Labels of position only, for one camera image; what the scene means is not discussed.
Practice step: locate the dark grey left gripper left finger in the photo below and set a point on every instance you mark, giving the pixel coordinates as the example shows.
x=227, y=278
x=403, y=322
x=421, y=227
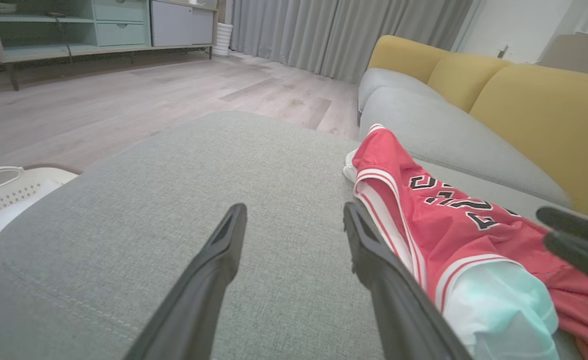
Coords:
x=199, y=305

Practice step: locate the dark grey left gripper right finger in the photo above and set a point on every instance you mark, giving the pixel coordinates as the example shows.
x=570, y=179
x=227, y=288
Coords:
x=403, y=315

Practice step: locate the red basketball jersey white stripes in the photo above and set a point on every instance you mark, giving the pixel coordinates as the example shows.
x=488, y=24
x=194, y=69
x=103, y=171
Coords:
x=473, y=245

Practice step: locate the yellow sofa back cushion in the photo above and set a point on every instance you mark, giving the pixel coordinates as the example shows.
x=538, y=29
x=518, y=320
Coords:
x=548, y=125
x=466, y=80
x=403, y=55

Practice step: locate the large grey sofa chaise seat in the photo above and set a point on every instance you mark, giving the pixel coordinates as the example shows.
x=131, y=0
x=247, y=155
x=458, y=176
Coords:
x=174, y=175

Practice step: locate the grey sofa seat cushion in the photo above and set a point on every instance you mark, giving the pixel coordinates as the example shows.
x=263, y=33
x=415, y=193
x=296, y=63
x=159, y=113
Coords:
x=388, y=80
x=448, y=130

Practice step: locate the beige armchair back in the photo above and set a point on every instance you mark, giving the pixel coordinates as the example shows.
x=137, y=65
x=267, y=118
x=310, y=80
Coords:
x=583, y=55

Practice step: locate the white plastic laundry basket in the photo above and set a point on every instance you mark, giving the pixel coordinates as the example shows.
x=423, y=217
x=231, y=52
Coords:
x=9, y=200

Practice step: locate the white ribbed pot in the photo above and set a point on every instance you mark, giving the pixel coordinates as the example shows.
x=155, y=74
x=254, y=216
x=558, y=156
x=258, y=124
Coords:
x=222, y=40

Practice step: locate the teal and grey low cabinet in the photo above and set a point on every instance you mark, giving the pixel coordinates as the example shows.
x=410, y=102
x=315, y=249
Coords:
x=119, y=32

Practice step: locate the grey pleated curtain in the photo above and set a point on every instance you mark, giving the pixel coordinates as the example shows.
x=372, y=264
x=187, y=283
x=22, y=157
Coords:
x=348, y=30

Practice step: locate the stacked plates on shelf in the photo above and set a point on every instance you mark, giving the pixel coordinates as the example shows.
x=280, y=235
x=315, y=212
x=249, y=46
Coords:
x=3, y=7

